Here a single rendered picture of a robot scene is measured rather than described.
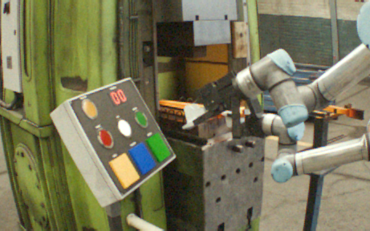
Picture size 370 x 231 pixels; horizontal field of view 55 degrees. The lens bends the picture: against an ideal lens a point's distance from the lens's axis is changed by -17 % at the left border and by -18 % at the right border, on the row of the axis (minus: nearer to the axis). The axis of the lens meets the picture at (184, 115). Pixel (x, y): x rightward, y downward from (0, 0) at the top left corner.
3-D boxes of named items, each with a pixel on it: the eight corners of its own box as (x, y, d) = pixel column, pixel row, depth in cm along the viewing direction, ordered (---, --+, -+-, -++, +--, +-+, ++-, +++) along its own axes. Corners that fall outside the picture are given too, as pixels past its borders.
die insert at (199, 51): (206, 57, 167) (205, 42, 165) (193, 58, 162) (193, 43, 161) (158, 54, 188) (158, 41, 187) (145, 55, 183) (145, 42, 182)
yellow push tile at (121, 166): (140, 177, 107) (125, 153, 107) (126, 187, 100) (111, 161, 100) (135, 180, 108) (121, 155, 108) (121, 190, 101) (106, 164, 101)
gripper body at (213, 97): (204, 90, 118) (238, 69, 113) (218, 117, 118) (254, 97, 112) (192, 93, 111) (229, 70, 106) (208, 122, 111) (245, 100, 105)
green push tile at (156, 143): (171, 154, 125) (158, 132, 125) (160, 162, 118) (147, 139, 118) (166, 156, 126) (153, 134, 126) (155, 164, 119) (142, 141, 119)
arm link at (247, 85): (266, 90, 110) (258, 93, 103) (254, 98, 112) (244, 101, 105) (253, 66, 111) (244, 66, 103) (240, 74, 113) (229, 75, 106)
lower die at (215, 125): (233, 130, 169) (233, 110, 167) (198, 142, 156) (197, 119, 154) (165, 115, 199) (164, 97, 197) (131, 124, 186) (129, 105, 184)
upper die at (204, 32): (230, 42, 161) (229, 20, 159) (194, 46, 148) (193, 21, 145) (161, 40, 191) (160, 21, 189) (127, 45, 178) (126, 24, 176)
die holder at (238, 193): (261, 216, 185) (266, 125, 174) (205, 248, 160) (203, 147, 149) (180, 188, 225) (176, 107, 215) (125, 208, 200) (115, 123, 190)
